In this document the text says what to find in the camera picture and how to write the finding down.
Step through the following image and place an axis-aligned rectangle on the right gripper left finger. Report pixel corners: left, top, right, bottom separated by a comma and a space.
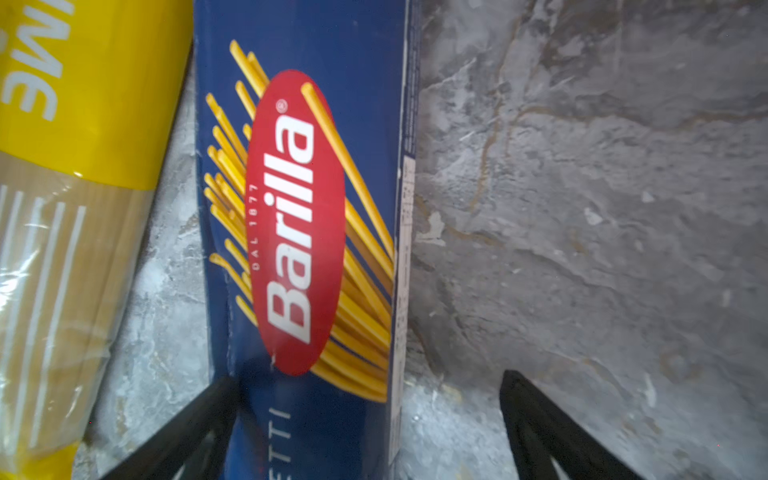
104, 377, 239, 480

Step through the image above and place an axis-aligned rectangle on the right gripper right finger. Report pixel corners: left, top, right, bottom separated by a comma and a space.
499, 370, 640, 479

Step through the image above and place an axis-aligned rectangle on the blue Barilla spaghetti box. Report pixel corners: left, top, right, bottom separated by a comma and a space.
194, 1, 420, 479

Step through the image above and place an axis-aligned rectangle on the yellow Pastatime spaghetti bag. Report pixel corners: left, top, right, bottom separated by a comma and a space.
1, 1, 193, 479

